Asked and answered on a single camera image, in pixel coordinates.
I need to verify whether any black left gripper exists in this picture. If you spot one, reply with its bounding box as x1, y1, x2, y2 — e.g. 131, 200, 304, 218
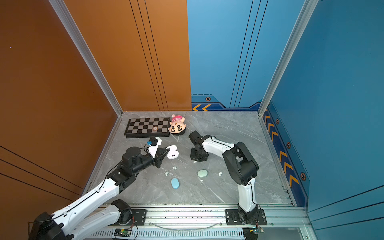
132, 146, 170, 177

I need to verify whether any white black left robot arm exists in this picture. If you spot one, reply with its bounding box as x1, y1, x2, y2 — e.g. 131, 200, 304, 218
29, 146, 172, 240

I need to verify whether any green circuit board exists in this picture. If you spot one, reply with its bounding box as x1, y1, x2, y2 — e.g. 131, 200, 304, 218
114, 229, 132, 238
249, 226, 264, 235

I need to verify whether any mint green charging case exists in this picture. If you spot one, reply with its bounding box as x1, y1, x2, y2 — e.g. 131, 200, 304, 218
197, 170, 208, 178

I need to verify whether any green circuit board right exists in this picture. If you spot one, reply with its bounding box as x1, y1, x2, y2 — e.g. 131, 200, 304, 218
249, 226, 264, 235

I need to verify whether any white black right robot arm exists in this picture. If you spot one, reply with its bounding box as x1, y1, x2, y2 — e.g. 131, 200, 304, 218
189, 131, 267, 226

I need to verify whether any green circuit board left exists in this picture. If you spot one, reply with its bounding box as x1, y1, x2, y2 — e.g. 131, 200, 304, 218
114, 229, 132, 238

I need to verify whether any black folding chess board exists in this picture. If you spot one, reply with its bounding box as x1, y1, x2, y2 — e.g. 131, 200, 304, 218
124, 118, 171, 139

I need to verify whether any light blue charging case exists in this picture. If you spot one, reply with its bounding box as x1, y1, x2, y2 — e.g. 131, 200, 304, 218
171, 178, 180, 190

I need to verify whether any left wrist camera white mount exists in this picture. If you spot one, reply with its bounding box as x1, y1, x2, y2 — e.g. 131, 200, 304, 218
146, 137, 162, 158

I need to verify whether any white earbud charging case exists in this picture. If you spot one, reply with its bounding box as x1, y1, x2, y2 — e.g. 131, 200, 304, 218
167, 145, 179, 160

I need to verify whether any pink plush doll head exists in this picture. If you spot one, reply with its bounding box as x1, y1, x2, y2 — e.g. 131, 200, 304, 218
168, 114, 186, 136

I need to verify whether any aluminium corner post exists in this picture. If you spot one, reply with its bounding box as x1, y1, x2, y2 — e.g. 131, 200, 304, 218
49, 0, 123, 117
258, 0, 319, 117

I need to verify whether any aluminium corner post left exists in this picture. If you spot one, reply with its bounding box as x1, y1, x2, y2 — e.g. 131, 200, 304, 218
49, 0, 123, 117

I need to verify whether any aluminium corner post right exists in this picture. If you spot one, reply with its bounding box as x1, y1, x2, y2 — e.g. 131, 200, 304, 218
258, 0, 319, 117

